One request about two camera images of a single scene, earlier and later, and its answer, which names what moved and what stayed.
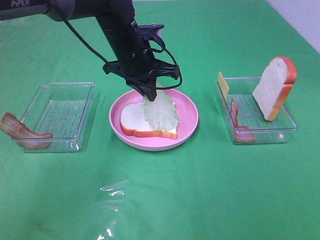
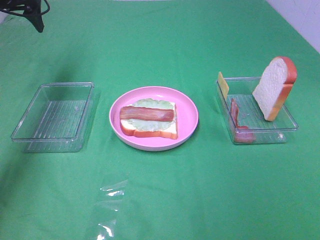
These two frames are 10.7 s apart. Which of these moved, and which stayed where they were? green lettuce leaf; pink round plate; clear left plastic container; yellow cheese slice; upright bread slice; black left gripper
Moved: green lettuce leaf; black left gripper
Stayed: upright bread slice; clear left plastic container; yellow cheese slice; pink round plate
